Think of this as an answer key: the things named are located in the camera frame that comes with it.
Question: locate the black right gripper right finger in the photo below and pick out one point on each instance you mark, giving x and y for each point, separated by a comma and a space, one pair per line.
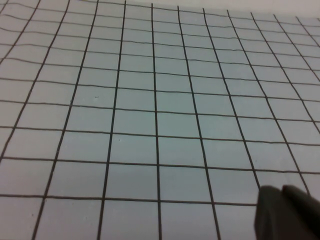
305, 212

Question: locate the blue grid-pattern tablecloth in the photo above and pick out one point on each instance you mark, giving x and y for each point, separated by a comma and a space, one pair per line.
140, 112

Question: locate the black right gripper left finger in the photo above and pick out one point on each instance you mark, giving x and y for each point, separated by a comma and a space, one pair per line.
268, 215

